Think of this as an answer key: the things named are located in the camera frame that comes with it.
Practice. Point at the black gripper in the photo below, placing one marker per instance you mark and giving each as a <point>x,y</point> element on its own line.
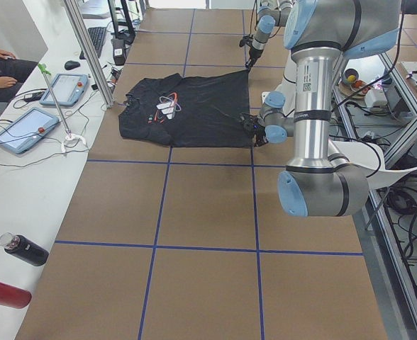
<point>257,133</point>
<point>253,53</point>

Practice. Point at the black graphic t-shirt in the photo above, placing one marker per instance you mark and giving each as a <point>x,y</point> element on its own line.
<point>194,111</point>

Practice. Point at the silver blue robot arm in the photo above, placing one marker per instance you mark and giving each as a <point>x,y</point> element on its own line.
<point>319,180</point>
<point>270,14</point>

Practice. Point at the bowl with yellow ball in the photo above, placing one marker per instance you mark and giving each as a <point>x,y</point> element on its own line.
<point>349,76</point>

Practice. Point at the white plastic chair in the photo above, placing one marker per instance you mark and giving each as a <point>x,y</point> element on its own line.
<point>370,159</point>

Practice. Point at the black box with label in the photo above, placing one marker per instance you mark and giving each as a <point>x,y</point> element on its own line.
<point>119,51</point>

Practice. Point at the black keyboard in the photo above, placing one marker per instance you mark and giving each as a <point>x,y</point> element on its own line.
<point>97,36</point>

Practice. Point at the black computer mouse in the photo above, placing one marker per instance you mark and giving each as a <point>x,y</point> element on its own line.
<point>71,64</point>

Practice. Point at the far blue teach pendant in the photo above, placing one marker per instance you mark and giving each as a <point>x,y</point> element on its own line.
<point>69,88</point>

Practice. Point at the blue teach pendant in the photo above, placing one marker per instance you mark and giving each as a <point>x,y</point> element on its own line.
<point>69,88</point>
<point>27,130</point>

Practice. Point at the metal reacher grabber stick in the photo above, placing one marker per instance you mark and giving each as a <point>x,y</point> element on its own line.
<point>70,136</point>

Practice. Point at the near blue teach pendant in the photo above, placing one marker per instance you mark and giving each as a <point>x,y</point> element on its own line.
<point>27,130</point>

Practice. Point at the seated person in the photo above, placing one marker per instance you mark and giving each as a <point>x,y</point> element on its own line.
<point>13,73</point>

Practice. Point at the black water bottle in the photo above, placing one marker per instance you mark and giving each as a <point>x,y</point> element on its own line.
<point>22,248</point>

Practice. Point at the red water bottle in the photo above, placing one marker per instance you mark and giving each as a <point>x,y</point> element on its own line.
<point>14,297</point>

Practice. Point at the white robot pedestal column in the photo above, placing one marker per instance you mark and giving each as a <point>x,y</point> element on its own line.
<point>286,92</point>

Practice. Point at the aluminium frame post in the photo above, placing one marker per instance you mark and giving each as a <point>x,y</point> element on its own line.
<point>84,40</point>

